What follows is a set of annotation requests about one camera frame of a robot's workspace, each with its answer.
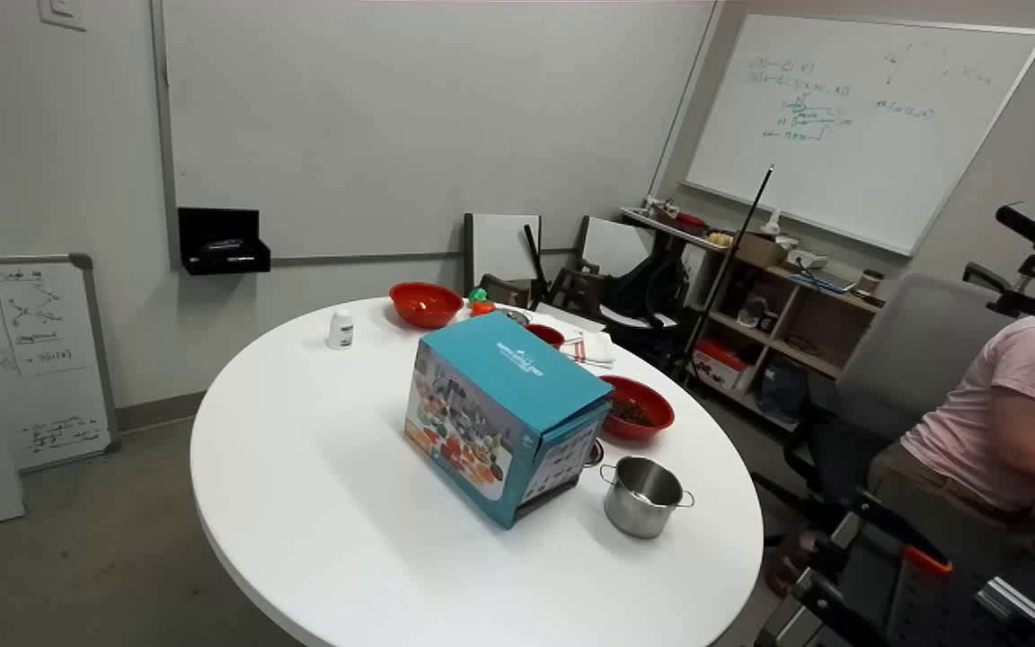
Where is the small framed whiteboard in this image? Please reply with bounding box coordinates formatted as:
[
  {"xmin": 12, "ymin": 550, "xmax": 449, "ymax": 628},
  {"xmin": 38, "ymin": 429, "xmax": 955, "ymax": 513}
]
[{"xmin": 0, "ymin": 251, "xmax": 118, "ymax": 475}]

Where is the blue toy cardboard box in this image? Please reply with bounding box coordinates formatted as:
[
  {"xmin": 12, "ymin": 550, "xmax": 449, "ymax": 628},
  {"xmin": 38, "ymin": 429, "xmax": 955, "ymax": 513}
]
[{"xmin": 400, "ymin": 310, "xmax": 616, "ymax": 534}]

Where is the long black stick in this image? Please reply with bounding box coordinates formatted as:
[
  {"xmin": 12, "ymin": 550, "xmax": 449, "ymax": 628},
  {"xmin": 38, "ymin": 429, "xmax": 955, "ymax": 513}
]
[{"xmin": 674, "ymin": 165, "xmax": 777, "ymax": 373}]

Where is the wooden shelf unit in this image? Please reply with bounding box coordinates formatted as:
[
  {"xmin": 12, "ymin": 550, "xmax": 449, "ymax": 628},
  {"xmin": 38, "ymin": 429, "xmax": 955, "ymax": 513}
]
[{"xmin": 619, "ymin": 207, "xmax": 890, "ymax": 435}]

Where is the black wall tray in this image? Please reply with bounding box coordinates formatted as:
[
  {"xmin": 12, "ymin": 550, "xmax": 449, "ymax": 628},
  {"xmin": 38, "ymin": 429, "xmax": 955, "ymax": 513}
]
[{"xmin": 177, "ymin": 207, "xmax": 272, "ymax": 280}]

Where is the empty red bowl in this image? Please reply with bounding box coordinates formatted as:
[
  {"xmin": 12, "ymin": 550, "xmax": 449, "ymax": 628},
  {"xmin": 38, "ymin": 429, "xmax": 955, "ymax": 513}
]
[{"xmin": 387, "ymin": 280, "xmax": 467, "ymax": 335}]

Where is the red bowl with beans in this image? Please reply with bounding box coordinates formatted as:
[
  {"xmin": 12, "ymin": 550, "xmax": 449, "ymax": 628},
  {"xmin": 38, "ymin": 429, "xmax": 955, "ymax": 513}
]
[{"xmin": 598, "ymin": 371, "xmax": 680, "ymax": 445}]

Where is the black orange-handled clamp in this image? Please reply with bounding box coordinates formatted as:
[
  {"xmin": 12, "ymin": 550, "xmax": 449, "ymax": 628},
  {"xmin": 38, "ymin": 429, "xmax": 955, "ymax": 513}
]
[{"xmin": 887, "ymin": 540, "xmax": 958, "ymax": 606}]

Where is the small steel pot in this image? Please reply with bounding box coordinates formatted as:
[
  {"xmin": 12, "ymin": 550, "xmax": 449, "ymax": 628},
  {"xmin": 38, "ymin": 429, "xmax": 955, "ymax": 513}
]
[{"xmin": 598, "ymin": 452, "xmax": 696, "ymax": 544}]

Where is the grey office chair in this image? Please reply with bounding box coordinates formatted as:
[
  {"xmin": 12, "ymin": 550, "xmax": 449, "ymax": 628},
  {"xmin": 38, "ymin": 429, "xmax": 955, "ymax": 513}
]
[{"xmin": 778, "ymin": 269, "xmax": 1017, "ymax": 506}]

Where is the white leaning panel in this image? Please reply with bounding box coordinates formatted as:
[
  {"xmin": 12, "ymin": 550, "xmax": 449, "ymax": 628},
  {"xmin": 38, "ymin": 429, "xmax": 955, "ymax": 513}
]
[
  {"xmin": 576, "ymin": 214, "xmax": 659, "ymax": 289},
  {"xmin": 465, "ymin": 210, "xmax": 547, "ymax": 293}
]

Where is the aluminium profile rail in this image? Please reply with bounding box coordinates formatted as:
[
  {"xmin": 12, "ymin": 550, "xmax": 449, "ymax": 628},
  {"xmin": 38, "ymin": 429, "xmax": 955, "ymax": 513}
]
[{"xmin": 976, "ymin": 572, "xmax": 1035, "ymax": 647}]

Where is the large wall whiteboard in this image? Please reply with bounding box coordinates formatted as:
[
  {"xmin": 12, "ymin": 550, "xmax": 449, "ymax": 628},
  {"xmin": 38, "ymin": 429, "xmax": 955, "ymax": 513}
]
[{"xmin": 681, "ymin": 11, "xmax": 1035, "ymax": 261}]

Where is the person in pink shirt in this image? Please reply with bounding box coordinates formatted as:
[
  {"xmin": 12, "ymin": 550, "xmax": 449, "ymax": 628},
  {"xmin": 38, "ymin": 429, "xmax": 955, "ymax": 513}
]
[{"xmin": 871, "ymin": 313, "xmax": 1035, "ymax": 570}]

